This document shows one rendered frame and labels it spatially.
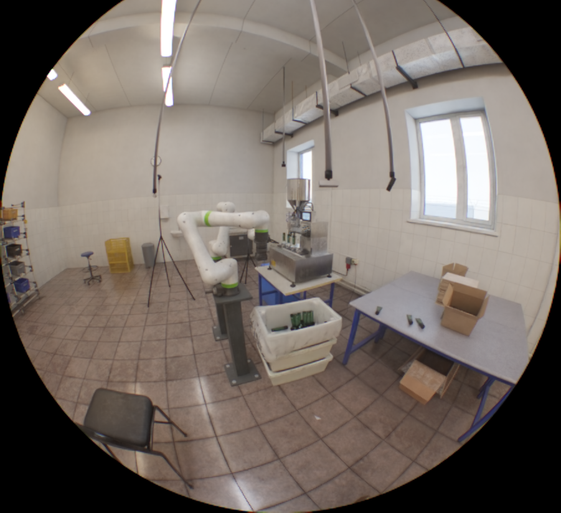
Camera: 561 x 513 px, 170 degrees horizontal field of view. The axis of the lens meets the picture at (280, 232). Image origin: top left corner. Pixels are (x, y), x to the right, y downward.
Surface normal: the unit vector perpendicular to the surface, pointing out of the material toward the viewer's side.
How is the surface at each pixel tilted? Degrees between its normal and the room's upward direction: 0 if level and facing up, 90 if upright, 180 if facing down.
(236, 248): 90
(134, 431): 0
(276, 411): 0
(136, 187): 90
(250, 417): 0
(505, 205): 90
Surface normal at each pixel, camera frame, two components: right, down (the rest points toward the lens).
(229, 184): 0.47, 0.14
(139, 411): 0.00, -0.99
